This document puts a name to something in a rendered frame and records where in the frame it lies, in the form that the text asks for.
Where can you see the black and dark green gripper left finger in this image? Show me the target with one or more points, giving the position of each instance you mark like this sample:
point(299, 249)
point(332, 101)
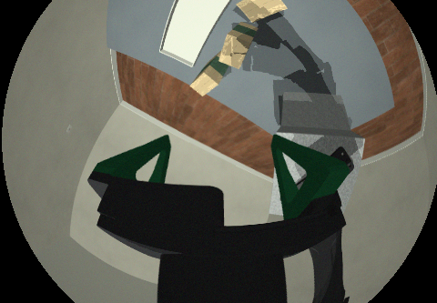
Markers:
point(126, 164)

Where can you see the tan box with dark green band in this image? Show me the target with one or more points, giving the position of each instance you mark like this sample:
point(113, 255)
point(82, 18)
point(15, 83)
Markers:
point(258, 9)
point(237, 43)
point(211, 77)

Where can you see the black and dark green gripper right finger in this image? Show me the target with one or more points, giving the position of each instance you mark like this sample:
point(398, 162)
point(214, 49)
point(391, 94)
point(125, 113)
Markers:
point(325, 174)

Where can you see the white shallow tray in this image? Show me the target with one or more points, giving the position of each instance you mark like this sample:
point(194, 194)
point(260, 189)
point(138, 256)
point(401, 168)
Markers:
point(187, 28)

